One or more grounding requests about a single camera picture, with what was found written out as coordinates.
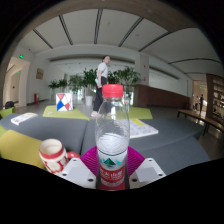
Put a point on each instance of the red and white mug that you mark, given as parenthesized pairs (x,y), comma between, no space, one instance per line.
(52,156)

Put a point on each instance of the red-capped clear water bottle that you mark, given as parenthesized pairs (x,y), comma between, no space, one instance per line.
(112,146)

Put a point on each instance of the small clear water bottle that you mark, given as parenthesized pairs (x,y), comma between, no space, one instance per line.
(127,101)

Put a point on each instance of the black bag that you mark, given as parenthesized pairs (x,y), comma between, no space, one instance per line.
(9,104)

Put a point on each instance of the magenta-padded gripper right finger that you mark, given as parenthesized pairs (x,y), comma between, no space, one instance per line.
(146,172)

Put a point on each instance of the person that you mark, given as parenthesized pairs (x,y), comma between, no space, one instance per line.
(201,101)
(101,76)

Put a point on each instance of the group of potted green plants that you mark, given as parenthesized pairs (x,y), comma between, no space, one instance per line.
(85,78)

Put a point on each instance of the wooden shelf unit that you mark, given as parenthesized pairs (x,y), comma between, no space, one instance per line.
(216,96)

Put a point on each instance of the red blue white geometric box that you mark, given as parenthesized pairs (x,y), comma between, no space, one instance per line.
(64,102)

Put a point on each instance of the framed wall picture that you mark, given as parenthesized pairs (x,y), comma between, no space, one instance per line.
(39,73)

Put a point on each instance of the white booklet with yellow corner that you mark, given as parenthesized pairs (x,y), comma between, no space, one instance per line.
(143,128)

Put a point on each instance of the lime green ottoman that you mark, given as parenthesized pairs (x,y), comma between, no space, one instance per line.
(7,112)

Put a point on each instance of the green exit sign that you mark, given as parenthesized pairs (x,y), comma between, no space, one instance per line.
(21,56)

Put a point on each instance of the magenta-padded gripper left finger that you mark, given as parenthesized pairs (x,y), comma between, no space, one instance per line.
(77,172)

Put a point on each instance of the red bin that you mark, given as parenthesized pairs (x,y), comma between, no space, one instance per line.
(36,98)

